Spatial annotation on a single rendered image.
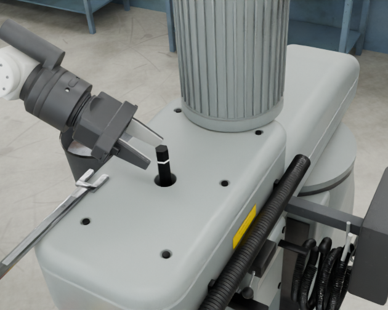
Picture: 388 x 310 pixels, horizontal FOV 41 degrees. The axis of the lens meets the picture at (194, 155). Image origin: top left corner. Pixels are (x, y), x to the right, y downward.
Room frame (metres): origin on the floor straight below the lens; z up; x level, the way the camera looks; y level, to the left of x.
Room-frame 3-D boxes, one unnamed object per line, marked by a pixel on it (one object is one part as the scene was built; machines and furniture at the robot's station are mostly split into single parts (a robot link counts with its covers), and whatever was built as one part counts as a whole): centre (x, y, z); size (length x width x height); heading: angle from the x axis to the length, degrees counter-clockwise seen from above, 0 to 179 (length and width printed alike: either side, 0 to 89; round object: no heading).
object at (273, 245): (0.63, -0.10, 1.66); 0.12 x 0.04 x 0.04; 148
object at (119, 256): (0.66, 0.04, 1.81); 0.47 x 0.26 x 0.16; 148
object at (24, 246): (0.57, 0.23, 1.89); 0.24 x 0.04 x 0.01; 148
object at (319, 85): (1.07, -0.21, 1.66); 0.80 x 0.23 x 0.20; 148
